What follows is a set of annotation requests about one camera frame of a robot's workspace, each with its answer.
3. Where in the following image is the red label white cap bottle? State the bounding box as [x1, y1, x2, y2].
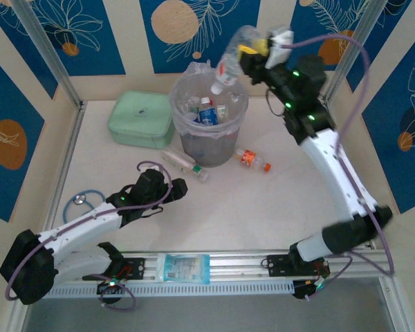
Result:
[210, 25, 262, 95]

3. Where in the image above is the slim clear green label bottle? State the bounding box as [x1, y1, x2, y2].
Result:
[161, 147, 210, 183]

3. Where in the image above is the grey mesh waste bin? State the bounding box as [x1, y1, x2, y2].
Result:
[169, 71, 249, 169]

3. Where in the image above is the blue label white cap bottle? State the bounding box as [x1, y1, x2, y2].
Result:
[198, 96, 219, 125]

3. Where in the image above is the orange label orange cap bottle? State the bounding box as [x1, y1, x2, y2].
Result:
[234, 148, 273, 173]

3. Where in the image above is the clear plastic bin liner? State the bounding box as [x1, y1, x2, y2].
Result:
[168, 60, 250, 139]

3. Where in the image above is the blue stethoscope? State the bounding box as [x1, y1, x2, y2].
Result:
[62, 190, 107, 222]

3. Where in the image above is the blue clear plastic packet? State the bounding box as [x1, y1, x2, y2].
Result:
[158, 253, 211, 285]

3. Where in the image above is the mint green zip pouch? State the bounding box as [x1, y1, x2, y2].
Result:
[107, 90, 176, 149]

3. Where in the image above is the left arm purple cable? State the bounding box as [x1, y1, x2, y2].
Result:
[5, 160, 176, 311]

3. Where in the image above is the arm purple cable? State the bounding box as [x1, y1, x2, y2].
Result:
[5, 160, 176, 311]
[266, 33, 396, 302]

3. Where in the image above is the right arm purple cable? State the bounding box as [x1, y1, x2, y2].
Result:
[266, 33, 396, 302]

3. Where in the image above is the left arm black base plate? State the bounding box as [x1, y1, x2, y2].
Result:
[82, 257, 146, 282]

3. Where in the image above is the aluminium mounting rail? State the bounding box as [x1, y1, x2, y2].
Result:
[15, 248, 395, 284]

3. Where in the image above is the white slotted cable duct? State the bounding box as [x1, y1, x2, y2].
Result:
[30, 279, 295, 299]

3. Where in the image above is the aluminium frame post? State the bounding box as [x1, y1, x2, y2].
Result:
[10, 0, 86, 109]
[322, 0, 391, 103]

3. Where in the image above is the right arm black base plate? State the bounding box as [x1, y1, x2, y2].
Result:
[261, 254, 330, 278]

